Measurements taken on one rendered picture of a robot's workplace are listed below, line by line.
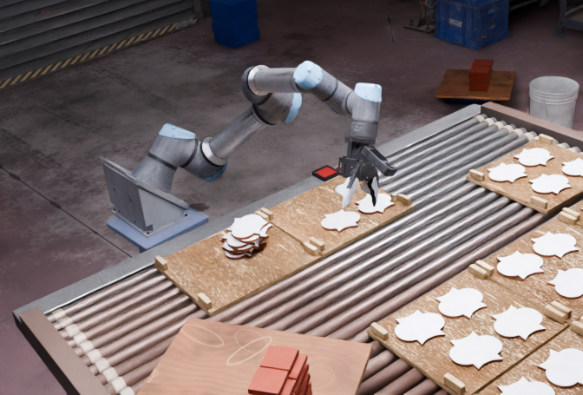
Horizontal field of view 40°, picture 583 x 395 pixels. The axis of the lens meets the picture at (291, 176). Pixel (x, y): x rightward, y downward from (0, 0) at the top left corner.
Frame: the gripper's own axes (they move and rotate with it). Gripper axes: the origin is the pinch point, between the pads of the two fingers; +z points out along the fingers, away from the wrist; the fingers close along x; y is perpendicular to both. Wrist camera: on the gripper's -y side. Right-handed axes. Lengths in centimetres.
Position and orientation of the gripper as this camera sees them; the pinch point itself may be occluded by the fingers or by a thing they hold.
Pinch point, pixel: (361, 208)
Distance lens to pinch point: 228.3
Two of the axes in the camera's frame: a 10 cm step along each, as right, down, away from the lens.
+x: -6.6, 0.0, -7.5
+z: -1.0, 9.9, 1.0
